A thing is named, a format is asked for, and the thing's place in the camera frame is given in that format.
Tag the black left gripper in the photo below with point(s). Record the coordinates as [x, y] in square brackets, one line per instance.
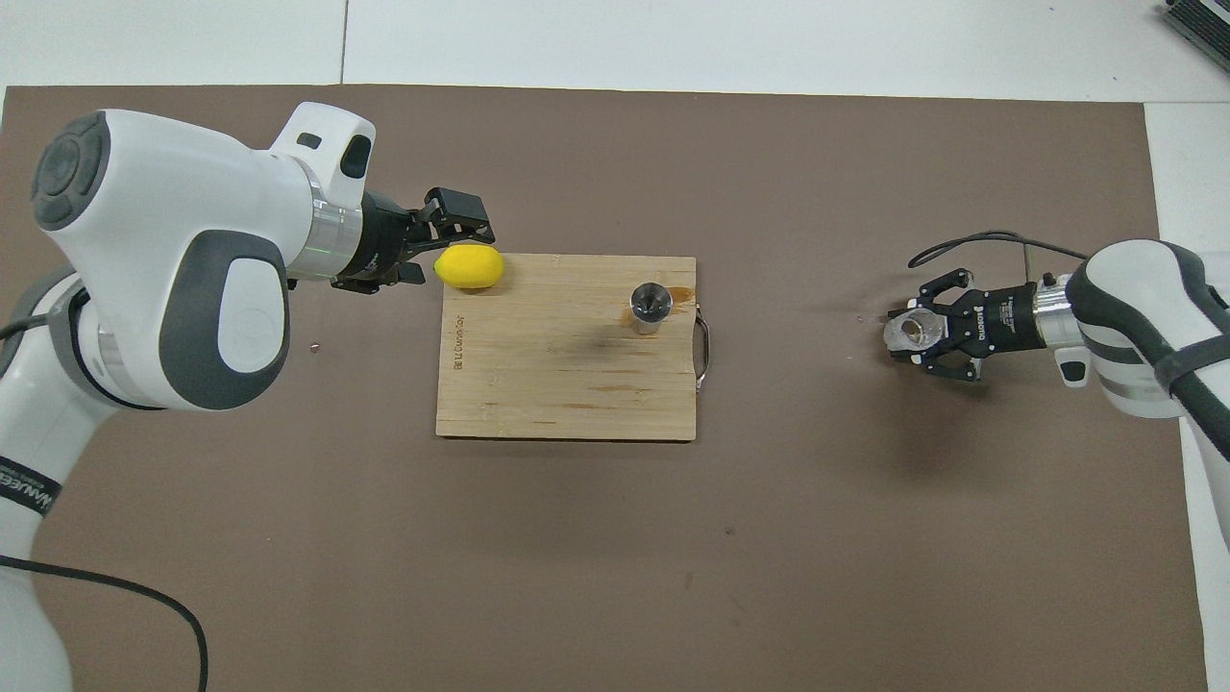
[394, 245]

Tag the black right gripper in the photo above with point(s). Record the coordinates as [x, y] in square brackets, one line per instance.
[1004, 317]

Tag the clear glass cup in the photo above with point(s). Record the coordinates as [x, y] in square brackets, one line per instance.
[913, 332]

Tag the steel jigger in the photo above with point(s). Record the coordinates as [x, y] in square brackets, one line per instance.
[651, 303]

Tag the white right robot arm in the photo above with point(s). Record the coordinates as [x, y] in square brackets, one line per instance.
[1134, 317]

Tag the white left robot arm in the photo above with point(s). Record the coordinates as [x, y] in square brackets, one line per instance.
[192, 211]

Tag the yellow lemon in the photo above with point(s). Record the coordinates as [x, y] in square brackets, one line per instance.
[469, 267]

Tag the wooden cutting board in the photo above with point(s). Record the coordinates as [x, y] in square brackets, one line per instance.
[548, 365]

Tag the brown table mat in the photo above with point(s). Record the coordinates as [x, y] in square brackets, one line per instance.
[673, 557]

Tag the grey ribbed device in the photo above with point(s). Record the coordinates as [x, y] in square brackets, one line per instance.
[1201, 24]

